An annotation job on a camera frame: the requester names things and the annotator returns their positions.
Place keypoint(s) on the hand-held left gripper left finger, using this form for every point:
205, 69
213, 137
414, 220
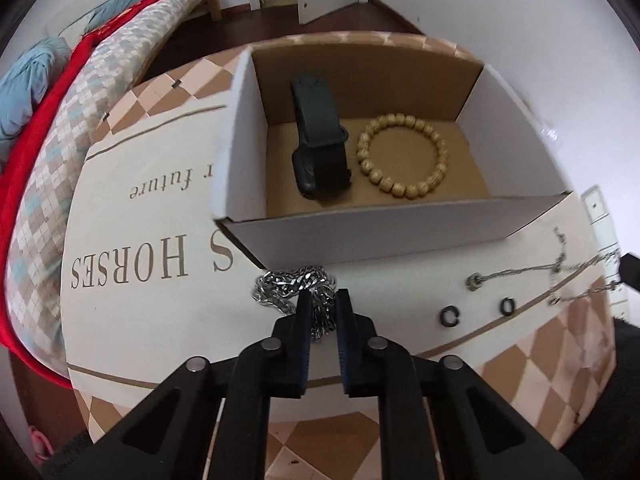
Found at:
303, 345

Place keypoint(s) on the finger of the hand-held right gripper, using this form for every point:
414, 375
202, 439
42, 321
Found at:
631, 267

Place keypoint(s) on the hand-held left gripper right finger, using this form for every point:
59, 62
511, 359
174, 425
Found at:
345, 345

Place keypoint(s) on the white cardboard box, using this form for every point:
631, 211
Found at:
400, 230

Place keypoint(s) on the white power strip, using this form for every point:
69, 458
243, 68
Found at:
597, 207

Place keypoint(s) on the dark cloth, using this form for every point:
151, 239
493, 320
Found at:
620, 385

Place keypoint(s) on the printed round tablecloth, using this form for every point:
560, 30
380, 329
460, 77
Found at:
150, 310

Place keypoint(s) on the black smartwatch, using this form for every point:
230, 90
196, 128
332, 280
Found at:
320, 160

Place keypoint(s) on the pink slipper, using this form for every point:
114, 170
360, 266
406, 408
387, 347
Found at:
37, 445

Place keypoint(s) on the red blanket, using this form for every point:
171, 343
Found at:
35, 125

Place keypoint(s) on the light blue bundled cloth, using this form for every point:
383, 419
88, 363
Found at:
25, 85

